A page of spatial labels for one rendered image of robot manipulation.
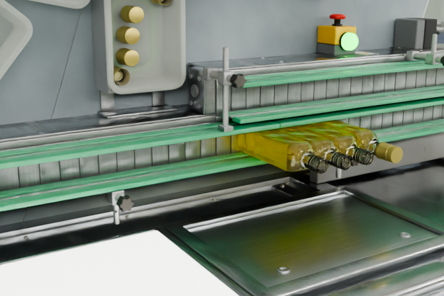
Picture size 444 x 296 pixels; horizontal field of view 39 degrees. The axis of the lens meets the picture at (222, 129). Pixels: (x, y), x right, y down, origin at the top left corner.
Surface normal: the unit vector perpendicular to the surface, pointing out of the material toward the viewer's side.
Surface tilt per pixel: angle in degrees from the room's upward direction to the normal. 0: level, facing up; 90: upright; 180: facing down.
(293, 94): 0
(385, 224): 90
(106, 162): 0
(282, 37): 0
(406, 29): 90
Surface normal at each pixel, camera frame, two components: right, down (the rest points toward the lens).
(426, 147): 0.51, 0.21
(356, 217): 0.00, -0.97
